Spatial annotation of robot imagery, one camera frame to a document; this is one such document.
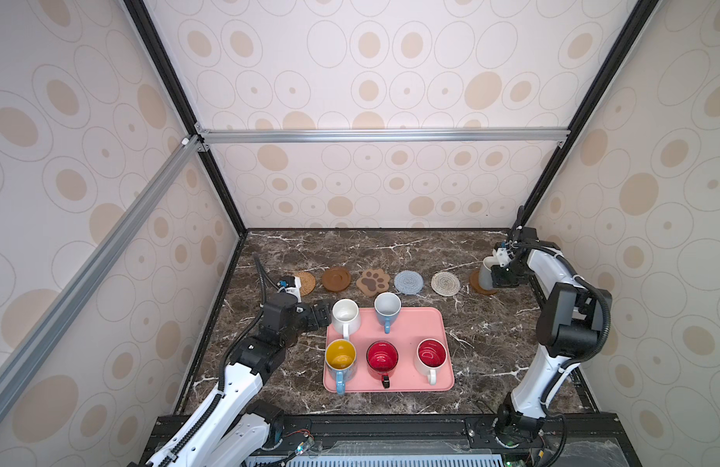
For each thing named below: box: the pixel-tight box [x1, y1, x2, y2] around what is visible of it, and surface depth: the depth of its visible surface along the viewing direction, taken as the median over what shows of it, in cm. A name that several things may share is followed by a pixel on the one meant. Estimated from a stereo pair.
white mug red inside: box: [414, 337, 448, 387], surface depth 83 cm
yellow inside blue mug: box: [324, 338, 358, 396], surface depth 80 cm
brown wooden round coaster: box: [468, 269, 498, 296], surface depth 103 cm
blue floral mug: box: [374, 290, 402, 335], surface depth 89 cm
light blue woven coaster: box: [394, 270, 425, 295], surface depth 105 cm
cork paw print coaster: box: [356, 268, 391, 297], surface depth 105 cm
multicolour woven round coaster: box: [430, 271, 462, 297], surface depth 105 cm
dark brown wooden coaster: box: [322, 266, 352, 293], surface depth 106 cm
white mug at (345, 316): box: [331, 297, 361, 341], surface depth 88 cm
